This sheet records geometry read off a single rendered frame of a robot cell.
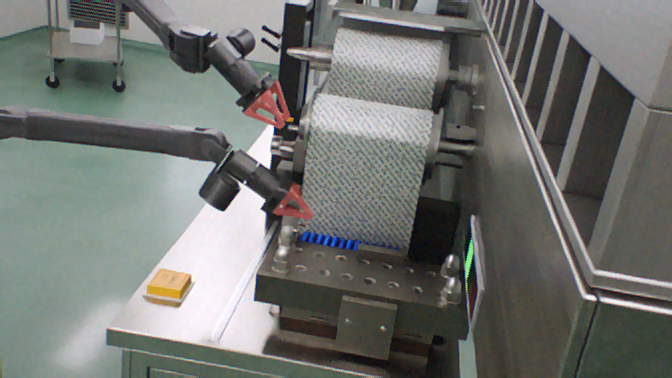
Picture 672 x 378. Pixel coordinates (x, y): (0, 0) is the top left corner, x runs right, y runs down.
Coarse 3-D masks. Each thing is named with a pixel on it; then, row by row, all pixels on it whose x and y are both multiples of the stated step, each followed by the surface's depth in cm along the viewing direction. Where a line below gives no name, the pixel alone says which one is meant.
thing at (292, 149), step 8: (280, 144) 148; (288, 144) 148; (296, 144) 146; (280, 152) 148; (288, 152) 148; (296, 152) 147; (304, 152) 147; (296, 160) 148; (304, 160) 147; (280, 168) 149; (288, 168) 149; (296, 168) 148; (304, 168) 148; (280, 176) 149; (296, 176) 149; (288, 216) 154; (288, 224) 154; (296, 224) 154
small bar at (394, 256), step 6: (360, 246) 139; (366, 246) 140; (372, 246) 140; (360, 252) 139; (366, 252) 139; (372, 252) 138; (378, 252) 138; (384, 252) 138; (390, 252) 139; (396, 252) 139; (402, 252) 139; (378, 258) 139; (384, 258) 139; (390, 258) 138; (396, 258) 138; (402, 258) 138; (402, 264) 138
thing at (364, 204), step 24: (312, 168) 140; (336, 168) 139; (360, 168) 138; (312, 192) 142; (336, 192) 141; (360, 192) 140; (384, 192) 140; (408, 192) 139; (336, 216) 143; (360, 216) 142; (384, 216) 142; (408, 216) 141; (360, 240) 144; (384, 240) 144; (408, 240) 143
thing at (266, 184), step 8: (256, 168) 140; (264, 168) 141; (256, 176) 140; (264, 176) 140; (272, 176) 141; (288, 176) 145; (248, 184) 141; (256, 184) 140; (264, 184) 140; (272, 184) 140; (280, 184) 139; (256, 192) 141; (264, 192) 140; (272, 192) 138; (280, 192) 137; (264, 208) 139
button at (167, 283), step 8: (160, 272) 144; (168, 272) 145; (176, 272) 145; (152, 280) 141; (160, 280) 142; (168, 280) 142; (176, 280) 142; (184, 280) 143; (152, 288) 140; (160, 288) 140; (168, 288) 140; (176, 288) 140; (184, 288) 142; (168, 296) 140; (176, 296) 140
